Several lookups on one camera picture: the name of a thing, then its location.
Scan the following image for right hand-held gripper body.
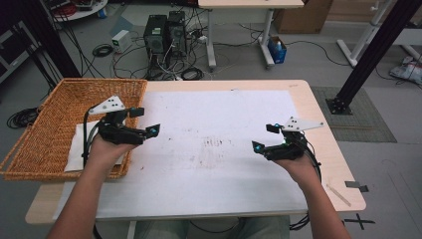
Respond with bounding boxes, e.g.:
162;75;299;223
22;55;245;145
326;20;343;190
263;116;325;162

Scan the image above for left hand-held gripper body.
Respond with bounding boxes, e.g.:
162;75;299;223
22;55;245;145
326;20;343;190
88;96;147;146

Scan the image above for white cloth with black straps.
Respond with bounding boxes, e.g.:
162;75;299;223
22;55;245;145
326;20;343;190
64;119;127;173

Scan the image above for wicker basket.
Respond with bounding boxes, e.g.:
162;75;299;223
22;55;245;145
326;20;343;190
0;78;148;182

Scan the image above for person's left hand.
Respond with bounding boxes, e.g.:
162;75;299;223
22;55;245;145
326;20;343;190
88;133;139;167

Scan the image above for person's right hand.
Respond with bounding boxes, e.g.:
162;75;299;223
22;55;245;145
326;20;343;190
274;153;322;187

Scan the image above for wooden table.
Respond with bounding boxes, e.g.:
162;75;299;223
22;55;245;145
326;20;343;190
25;79;367;225

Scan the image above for white table mat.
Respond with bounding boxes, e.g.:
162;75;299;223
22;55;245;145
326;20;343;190
54;89;311;221

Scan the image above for wooden stick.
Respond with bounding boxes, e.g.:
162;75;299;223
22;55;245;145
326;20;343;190
325;183;352;208

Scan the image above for white power supply box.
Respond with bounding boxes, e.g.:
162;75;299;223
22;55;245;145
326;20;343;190
110;29;133;54

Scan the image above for blue plastic bin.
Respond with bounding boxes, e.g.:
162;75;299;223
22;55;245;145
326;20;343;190
267;36;289;65

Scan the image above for black tape strip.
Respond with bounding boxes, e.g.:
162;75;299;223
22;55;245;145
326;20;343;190
343;180;369;193

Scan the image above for black computer tower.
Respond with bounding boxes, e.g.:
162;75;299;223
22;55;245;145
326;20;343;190
142;14;169;57
166;10;188;60

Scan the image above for grey floor mat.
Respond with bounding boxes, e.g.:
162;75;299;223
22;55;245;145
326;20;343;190
311;86;398;144

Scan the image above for black tape cross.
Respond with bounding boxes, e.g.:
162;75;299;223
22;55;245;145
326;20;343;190
343;212;376;231

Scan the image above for round white table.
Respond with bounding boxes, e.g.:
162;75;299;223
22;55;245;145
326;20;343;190
52;0;109;23

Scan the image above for large cardboard box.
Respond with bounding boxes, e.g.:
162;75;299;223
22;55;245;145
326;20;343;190
273;0;334;35

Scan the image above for light wooden desk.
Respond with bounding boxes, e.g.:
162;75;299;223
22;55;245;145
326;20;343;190
197;0;306;70

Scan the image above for white stand legs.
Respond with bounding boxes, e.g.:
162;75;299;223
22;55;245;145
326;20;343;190
335;0;422;68

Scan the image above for crumpled plastic bag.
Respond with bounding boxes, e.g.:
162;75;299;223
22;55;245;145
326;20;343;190
389;55;422;86

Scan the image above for right hand-held gripper cable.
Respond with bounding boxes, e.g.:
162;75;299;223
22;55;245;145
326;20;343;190
289;138;323;231

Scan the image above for hand-held gripper cable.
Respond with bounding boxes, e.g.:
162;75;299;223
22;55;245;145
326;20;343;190
289;138;323;231
81;109;102;167

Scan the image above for left hand-held gripper cable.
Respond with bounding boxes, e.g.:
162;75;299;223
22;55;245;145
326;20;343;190
81;109;102;167

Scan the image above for coiled black cable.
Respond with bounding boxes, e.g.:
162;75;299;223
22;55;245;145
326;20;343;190
92;43;114;58
179;66;205;82
6;107;40;129

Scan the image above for black aluminium post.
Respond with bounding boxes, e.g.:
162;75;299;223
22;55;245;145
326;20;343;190
325;0;422;116

